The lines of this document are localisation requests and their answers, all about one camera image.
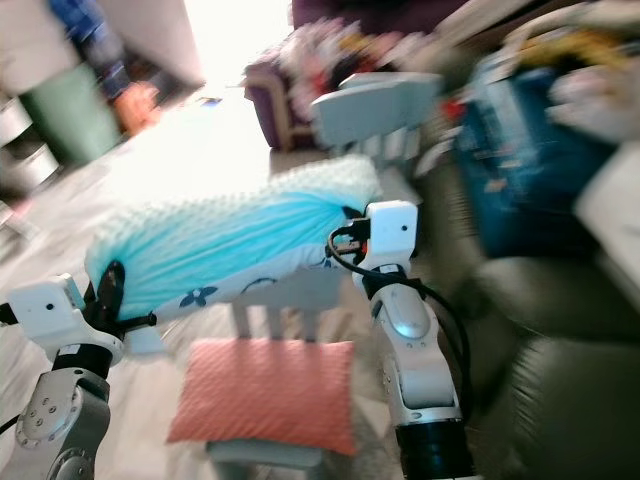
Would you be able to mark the teal fluffy pillow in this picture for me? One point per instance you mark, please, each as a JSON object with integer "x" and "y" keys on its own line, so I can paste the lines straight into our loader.
{"x": 225, "y": 230}

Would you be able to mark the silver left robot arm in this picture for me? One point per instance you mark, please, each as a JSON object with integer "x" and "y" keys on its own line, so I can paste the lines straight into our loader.
{"x": 65, "y": 420}

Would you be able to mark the pink pillow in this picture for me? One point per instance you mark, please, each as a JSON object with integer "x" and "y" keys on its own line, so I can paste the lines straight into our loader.
{"x": 265, "y": 395}

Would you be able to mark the dark green leather sofa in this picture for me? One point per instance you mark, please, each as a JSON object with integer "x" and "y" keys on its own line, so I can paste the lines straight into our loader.
{"x": 560, "y": 380}

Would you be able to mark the light blue child chair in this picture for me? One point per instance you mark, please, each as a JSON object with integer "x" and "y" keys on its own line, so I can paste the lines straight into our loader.
{"x": 285, "y": 315}
{"x": 370, "y": 110}

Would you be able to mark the purple armchair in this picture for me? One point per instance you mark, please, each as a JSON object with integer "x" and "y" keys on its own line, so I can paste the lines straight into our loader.
{"x": 275, "y": 110}

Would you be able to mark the green bin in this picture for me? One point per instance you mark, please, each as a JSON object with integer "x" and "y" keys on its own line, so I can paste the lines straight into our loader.
{"x": 72, "y": 115}

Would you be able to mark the orange bag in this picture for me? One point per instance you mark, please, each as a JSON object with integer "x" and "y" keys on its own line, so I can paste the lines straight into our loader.
{"x": 137, "y": 108}

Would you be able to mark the pile of colourful clothes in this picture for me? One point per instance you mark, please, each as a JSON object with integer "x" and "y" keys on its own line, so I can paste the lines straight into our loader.
{"x": 340, "y": 55}

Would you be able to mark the blue bag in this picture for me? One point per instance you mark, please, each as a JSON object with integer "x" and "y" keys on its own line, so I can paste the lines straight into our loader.
{"x": 530, "y": 170}

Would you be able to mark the blue hanging garment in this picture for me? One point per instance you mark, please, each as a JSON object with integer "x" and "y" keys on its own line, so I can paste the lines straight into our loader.
{"x": 88, "y": 40}

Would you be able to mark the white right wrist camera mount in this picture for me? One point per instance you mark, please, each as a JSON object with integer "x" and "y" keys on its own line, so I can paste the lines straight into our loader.
{"x": 392, "y": 235}

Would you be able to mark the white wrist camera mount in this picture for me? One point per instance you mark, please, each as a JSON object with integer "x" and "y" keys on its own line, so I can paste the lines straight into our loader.
{"x": 55, "y": 312}
{"x": 392, "y": 235}

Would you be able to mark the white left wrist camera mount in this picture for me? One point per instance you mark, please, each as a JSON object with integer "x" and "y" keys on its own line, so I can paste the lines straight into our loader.
{"x": 55, "y": 312}

